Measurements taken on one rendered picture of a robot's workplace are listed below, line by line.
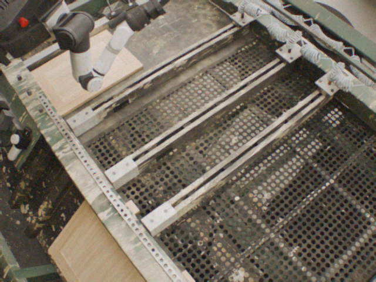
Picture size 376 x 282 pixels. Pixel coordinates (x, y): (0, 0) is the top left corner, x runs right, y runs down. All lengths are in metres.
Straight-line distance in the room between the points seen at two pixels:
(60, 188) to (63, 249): 0.32
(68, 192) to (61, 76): 0.60
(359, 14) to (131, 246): 5.96
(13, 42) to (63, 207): 0.91
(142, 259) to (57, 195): 0.73
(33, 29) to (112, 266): 1.09
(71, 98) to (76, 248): 0.74
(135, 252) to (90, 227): 0.50
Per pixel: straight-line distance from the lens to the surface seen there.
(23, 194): 2.28
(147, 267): 1.46
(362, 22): 6.85
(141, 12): 1.68
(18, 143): 1.86
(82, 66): 1.67
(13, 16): 1.54
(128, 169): 1.60
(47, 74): 2.11
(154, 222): 1.49
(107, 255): 1.88
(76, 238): 2.00
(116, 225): 1.53
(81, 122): 1.77
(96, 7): 2.50
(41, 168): 2.18
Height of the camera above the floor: 1.60
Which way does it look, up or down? 13 degrees down
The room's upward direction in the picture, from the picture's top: 40 degrees clockwise
